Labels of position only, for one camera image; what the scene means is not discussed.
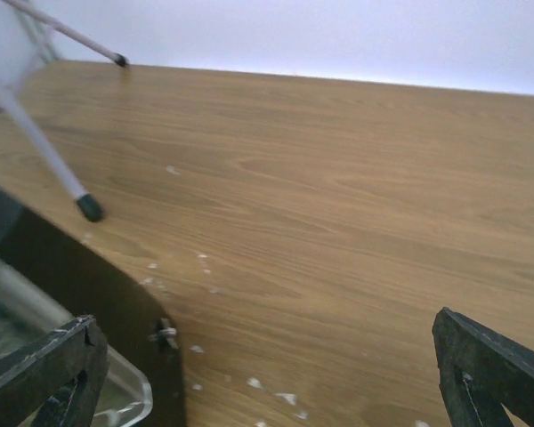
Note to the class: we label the black metronome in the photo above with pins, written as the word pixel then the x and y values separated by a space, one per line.
pixel 83 282

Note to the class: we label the clear plastic metronome cover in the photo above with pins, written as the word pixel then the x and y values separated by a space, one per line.
pixel 27 312

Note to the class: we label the white tripod music stand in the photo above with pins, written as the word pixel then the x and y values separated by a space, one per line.
pixel 89 207

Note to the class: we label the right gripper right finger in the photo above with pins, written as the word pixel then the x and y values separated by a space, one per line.
pixel 483 374

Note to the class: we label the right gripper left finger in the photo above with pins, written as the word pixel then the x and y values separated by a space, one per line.
pixel 57 378

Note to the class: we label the white debris pile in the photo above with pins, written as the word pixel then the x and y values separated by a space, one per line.
pixel 229 374

